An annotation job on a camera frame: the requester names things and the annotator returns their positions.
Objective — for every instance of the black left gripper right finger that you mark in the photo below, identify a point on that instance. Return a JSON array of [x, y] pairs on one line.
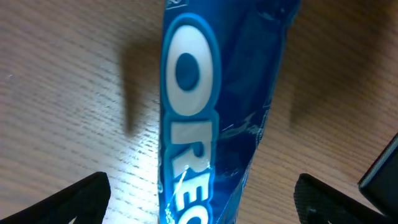
[[318, 203]]

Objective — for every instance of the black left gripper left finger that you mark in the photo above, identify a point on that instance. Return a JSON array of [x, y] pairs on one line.
[[84, 202]]

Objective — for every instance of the dark green box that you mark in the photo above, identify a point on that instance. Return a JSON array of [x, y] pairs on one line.
[[379, 183]]

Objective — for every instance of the blue Oreo cookie pack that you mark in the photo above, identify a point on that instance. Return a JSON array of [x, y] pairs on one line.
[[218, 70]]

